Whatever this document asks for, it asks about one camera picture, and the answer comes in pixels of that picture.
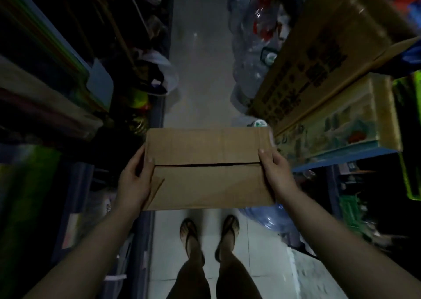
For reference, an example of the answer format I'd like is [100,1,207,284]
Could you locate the person's right leg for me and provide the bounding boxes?
[214,214,264,299]

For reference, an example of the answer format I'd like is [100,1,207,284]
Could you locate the person's left forearm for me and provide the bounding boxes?
[23,206,139,299]

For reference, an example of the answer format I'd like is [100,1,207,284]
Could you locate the tall brown carton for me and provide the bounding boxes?
[248,0,421,135]

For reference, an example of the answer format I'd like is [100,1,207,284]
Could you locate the person's left leg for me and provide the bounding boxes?
[166,218,212,299]

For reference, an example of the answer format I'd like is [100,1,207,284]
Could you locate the pile of clear jugs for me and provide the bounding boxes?
[229,0,292,100]

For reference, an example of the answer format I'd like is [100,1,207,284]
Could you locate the household goods shelf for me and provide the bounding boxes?
[324,154,421,255]

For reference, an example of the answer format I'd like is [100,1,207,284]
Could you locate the person's right forearm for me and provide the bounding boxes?
[279,190,421,299]

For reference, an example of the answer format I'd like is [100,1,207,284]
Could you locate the dark left sandal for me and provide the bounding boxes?
[179,218,205,266]

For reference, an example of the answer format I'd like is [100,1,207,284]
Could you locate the person's right hand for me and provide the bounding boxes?
[258,148,302,207]

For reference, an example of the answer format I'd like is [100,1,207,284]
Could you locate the white plastic bag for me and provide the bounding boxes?
[140,50,179,95]

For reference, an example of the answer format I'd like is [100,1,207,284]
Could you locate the brown cardboard box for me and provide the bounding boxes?
[141,127,275,212]

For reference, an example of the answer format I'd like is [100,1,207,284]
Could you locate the blue water jug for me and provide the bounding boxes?
[238,203,300,247]

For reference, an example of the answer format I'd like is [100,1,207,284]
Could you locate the green edged mats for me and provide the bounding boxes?
[392,71,421,201]

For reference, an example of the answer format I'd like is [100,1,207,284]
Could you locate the person's leg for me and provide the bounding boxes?
[214,214,264,299]
[166,218,212,299]

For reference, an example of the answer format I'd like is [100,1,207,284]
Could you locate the person's left hand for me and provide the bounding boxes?
[111,144,157,222]

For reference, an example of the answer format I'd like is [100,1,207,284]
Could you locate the dark tissue goods shelf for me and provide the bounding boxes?
[0,0,180,299]

